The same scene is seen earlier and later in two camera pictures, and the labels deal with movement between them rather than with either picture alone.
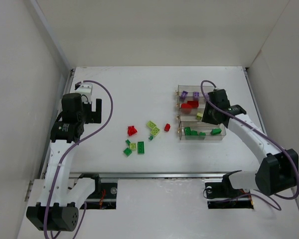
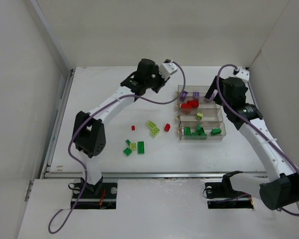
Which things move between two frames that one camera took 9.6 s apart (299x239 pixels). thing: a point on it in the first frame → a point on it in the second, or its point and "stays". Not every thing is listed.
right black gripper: (208, 114) → (218, 90)
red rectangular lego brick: (194, 104) stays
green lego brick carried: (216, 131) stays
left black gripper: (97, 111) → (160, 83)
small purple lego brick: (184, 94) stays
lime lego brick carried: (199, 115) stays
